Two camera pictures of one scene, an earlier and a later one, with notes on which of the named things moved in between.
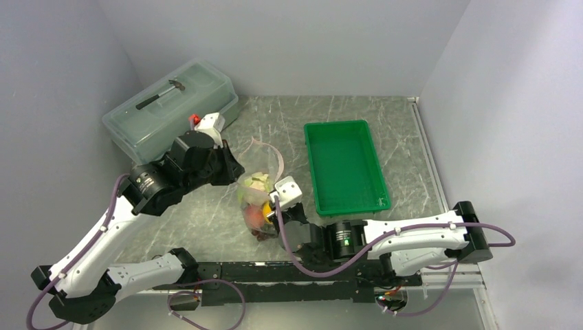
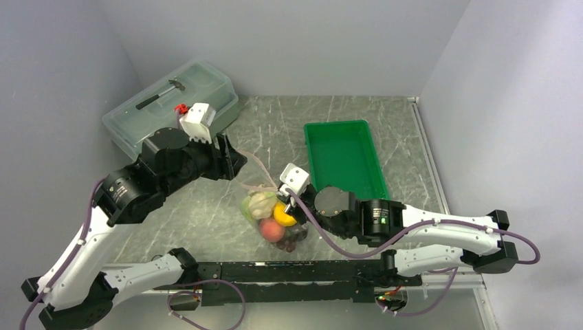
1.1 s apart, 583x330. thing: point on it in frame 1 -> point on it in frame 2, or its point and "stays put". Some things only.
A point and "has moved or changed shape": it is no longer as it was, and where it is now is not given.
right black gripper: (298, 207) -> (297, 214)
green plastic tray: (347, 174) stays put
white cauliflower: (259, 181) -> (258, 205)
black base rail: (296, 282) stays put
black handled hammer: (177, 84) stays put
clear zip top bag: (260, 167) has moved or changed shape
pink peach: (254, 216) -> (271, 230)
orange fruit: (266, 210) has moved or changed shape
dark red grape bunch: (260, 236) has moved or changed shape
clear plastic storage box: (148, 122) stays put
